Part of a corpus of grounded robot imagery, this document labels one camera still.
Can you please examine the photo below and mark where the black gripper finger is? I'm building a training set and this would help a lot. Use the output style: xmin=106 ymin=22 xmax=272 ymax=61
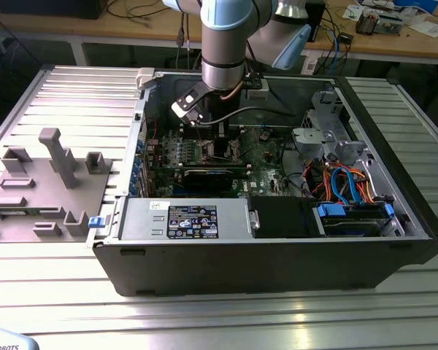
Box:
xmin=214 ymin=122 xmax=231 ymax=156

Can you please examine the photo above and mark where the silver CPU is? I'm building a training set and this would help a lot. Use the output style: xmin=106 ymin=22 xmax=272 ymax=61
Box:
xmin=203 ymin=144 xmax=237 ymax=162

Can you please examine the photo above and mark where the CPU socket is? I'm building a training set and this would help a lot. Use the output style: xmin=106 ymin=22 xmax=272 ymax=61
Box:
xmin=201 ymin=138 xmax=242 ymax=163

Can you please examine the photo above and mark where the black graphics card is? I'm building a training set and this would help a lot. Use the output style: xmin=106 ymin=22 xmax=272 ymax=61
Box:
xmin=181 ymin=166 xmax=234 ymax=193

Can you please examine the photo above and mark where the green motherboard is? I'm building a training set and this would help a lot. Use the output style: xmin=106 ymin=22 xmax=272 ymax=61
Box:
xmin=145 ymin=125 xmax=307 ymax=200

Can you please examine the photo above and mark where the grey metal drive cage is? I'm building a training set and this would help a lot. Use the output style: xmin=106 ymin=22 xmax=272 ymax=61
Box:
xmin=291 ymin=90 xmax=375 ymax=172

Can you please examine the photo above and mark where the black plastic shroud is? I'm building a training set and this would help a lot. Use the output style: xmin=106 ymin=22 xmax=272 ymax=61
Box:
xmin=247 ymin=196 xmax=317 ymax=240

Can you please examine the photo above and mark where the grey power supply unit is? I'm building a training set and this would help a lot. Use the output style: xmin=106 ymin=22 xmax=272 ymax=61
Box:
xmin=116 ymin=196 xmax=253 ymax=241

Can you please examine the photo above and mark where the black PC case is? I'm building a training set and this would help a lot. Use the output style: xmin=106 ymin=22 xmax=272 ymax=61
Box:
xmin=85 ymin=66 xmax=438 ymax=298

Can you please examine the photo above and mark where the wooden desk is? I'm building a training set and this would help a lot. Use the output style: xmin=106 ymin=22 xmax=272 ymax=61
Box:
xmin=0 ymin=0 xmax=438 ymax=66

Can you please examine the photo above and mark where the hard disk in blue carrier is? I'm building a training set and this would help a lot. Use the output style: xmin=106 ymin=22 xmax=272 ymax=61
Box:
xmin=312 ymin=202 xmax=395 ymax=238

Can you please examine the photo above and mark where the metal heat sink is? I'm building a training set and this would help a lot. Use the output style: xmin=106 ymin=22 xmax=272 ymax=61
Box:
xmin=356 ymin=9 xmax=380 ymax=36

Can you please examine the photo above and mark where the grey parts rack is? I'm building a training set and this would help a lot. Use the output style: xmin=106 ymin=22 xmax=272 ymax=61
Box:
xmin=0 ymin=127 xmax=114 ymax=244

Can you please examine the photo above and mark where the grey electronics box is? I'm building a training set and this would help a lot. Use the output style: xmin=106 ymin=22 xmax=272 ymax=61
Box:
xmin=377 ymin=12 xmax=404 ymax=36

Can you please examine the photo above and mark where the black monitor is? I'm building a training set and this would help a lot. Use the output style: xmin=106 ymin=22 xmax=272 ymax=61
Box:
xmin=0 ymin=0 xmax=103 ymax=20

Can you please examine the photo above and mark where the blue box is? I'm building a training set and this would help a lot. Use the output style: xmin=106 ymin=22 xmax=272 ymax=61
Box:
xmin=393 ymin=0 xmax=438 ymax=14

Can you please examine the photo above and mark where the white paper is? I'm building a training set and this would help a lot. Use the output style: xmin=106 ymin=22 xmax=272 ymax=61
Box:
xmin=410 ymin=20 xmax=438 ymax=37

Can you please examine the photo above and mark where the pale blue teach pendant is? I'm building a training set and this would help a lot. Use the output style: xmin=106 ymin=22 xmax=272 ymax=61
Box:
xmin=0 ymin=325 xmax=41 ymax=350

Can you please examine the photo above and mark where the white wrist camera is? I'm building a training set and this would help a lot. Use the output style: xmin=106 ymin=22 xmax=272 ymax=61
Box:
xmin=170 ymin=85 xmax=210 ymax=127

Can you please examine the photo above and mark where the black camera cable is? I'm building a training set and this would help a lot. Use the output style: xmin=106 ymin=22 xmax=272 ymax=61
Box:
xmin=199 ymin=106 xmax=296 ymax=127

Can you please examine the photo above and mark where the thick black cable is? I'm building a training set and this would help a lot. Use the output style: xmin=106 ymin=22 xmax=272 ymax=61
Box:
xmin=279 ymin=134 xmax=311 ymax=198

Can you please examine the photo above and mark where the pale grey case handle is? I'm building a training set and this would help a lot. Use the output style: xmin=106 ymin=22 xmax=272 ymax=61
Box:
xmin=135 ymin=67 xmax=157 ymax=90

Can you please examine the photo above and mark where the blue wire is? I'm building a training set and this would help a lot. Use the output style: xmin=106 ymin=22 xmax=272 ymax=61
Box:
xmin=330 ymin=166 xmax=366 ymax=211

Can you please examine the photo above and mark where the orange wire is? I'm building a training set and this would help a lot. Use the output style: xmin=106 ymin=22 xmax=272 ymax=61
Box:
xmin=306 ymin=163 xmax=379 ymax=205

